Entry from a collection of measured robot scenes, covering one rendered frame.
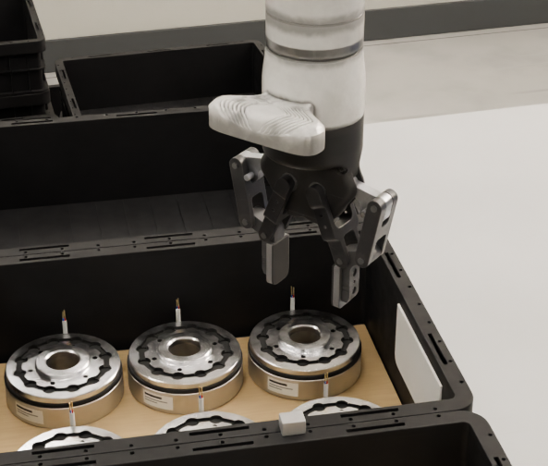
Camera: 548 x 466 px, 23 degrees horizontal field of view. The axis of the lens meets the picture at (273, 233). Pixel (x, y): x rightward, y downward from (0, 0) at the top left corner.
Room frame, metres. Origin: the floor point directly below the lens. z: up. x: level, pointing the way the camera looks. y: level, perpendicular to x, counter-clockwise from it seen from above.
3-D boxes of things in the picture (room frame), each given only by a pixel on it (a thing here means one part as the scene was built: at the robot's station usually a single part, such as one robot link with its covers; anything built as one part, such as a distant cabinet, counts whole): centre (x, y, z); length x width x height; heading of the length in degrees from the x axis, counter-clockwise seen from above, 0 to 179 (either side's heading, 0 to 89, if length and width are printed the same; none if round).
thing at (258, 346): (1.02, -0.03, 0.86); 0.10 x 0.10 x 0.01
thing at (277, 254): (0.92, 0.00, 1.01); 0.02 x 0.01 x 0.04; 146
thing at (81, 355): (0.98, 0.19, 0.86); 0.05 x 0.05 x 0.01
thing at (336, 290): (0.89, -0.05, 1.01); 0.02 x 0.01 x 0.04; 146
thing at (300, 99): (0.89, -0.02, 1.17); 0.11 x 0.09 x 0.06; 146
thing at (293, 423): (0.80, -0.01, 0.94); 0.02 x 0.01 x 0.01; 101
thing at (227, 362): (1.00, 0.08, 0.86); 0.10 x 0.10 x 0.01
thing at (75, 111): (2.28, 0.18, 0.37); 0.40 x 0.30 x 0.45; 105
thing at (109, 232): (1.23, 0.12, 0.87); 0.40 x 0.30 x 0.11; 101
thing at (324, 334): (1.02, -0.03, 0.86); 0.05 x 0.05 x 0.01
